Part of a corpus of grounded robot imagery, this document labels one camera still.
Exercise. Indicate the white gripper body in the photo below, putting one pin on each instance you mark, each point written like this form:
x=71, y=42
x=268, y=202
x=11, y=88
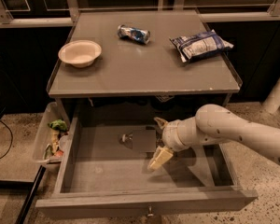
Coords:
x=170, y=135

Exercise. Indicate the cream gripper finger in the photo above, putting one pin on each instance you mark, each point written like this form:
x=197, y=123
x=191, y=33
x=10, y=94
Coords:
x=162, y=123
x=160, y=157

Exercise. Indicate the clear plastic water bottle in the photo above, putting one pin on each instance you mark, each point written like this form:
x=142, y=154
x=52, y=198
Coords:
x=127, y=140

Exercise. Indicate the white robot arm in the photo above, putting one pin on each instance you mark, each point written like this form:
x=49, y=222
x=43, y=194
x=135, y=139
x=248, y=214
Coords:
x=214, y=123

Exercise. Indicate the open grey top drawer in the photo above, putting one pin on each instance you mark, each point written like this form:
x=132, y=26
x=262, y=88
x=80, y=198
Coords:
x=100, y=177

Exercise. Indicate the grey wooden cabinet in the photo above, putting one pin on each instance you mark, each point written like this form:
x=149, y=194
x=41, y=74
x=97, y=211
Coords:
x=129, y=68

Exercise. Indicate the blue white chip bag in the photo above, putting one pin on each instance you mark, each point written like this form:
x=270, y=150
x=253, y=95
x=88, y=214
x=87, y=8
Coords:
x=200, y=46

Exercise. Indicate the crushed blue soda can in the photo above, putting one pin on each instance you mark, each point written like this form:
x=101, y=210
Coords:
x=135, y=34

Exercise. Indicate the green crumpled item in bin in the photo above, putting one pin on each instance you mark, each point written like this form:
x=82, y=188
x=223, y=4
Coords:
x=59, y=125

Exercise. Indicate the white paper bowl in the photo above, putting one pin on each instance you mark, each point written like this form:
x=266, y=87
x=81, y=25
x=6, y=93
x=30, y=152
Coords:
x=80, y=53

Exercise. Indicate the clear plastic storage bin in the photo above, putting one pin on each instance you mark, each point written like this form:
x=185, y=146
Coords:
x=49, y=144

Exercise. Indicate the black floor bar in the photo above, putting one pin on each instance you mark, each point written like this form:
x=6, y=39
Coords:
x=29, y=187

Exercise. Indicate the metal drawer handle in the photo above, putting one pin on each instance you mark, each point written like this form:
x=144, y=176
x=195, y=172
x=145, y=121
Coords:
x=149, y=212

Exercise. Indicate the metal railing frame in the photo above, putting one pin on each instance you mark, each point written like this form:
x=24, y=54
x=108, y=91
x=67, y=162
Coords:
x=36, y=12

